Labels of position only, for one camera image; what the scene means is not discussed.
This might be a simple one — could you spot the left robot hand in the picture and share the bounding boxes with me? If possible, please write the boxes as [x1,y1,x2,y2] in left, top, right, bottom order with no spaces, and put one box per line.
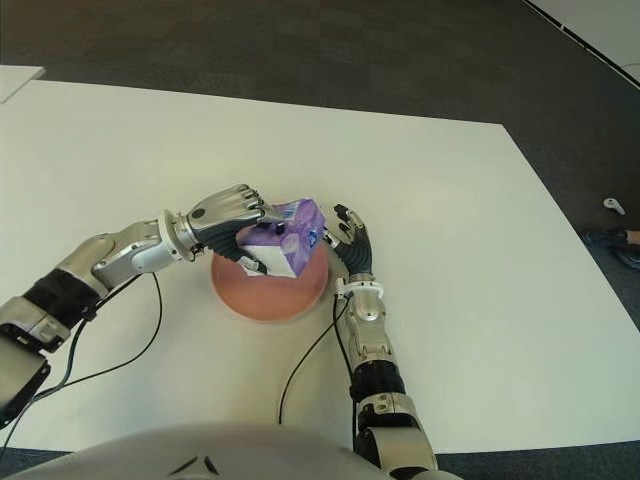
[172,183,287,277]

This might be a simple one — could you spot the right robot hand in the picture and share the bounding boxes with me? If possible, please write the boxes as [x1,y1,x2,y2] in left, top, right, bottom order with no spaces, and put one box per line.
[322,202,375,277]

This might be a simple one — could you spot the purple tissue paper pack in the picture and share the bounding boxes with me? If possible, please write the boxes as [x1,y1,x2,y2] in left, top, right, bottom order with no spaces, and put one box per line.
[234,198,329,280]

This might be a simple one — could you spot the pink round plate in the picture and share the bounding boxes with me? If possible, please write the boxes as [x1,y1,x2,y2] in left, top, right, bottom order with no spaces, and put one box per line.
[210,243,330,323]

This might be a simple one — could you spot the silver robot torso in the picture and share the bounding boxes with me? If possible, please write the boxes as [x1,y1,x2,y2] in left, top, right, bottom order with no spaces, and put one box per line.
[0,422,451,480]

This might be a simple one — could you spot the neighbouring white table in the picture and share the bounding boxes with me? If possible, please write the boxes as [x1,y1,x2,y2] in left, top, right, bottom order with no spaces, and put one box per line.
[0,65,47,105]

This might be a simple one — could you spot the person's dark shoe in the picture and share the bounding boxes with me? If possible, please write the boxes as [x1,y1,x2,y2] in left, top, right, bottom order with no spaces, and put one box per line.
[582,227,640,272]

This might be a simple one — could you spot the white panel with black strip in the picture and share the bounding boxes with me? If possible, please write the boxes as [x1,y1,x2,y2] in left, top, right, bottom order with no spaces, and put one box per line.
[522,0,640,92]

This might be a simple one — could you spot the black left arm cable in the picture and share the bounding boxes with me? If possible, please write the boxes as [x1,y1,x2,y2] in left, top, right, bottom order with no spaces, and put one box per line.
[0,272,164,451]

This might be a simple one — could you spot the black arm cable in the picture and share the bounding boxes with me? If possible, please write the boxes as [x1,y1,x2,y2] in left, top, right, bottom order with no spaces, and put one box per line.
[278,292,361,451]
[0,272,164,451]

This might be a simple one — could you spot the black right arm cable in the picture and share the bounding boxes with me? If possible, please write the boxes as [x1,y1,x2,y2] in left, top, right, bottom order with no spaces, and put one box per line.
[278,292,361,451]

